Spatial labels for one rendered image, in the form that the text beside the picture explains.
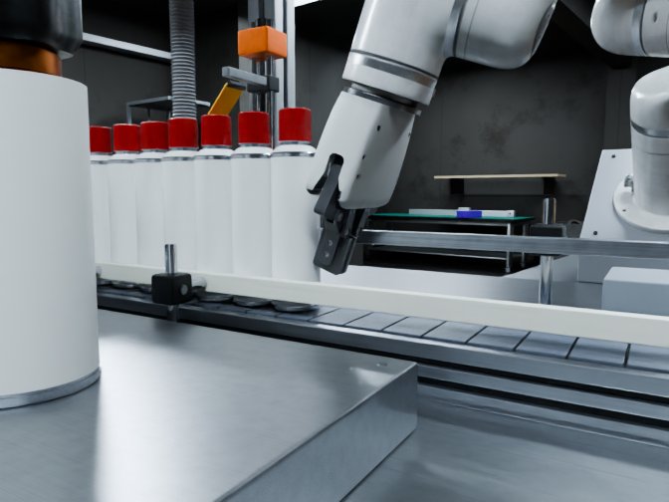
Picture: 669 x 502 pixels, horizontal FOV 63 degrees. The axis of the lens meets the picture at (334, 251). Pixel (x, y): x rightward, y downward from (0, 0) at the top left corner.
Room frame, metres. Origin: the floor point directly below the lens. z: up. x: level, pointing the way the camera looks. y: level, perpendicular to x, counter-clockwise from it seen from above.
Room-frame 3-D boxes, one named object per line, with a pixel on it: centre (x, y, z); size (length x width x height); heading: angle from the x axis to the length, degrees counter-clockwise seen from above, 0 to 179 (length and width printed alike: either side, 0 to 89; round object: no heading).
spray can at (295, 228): (0.57, 0.04, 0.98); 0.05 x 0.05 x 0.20
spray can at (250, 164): (0.60, 0.09, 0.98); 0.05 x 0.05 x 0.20
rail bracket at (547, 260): (0.52, -0.20, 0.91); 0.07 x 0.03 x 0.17; 149
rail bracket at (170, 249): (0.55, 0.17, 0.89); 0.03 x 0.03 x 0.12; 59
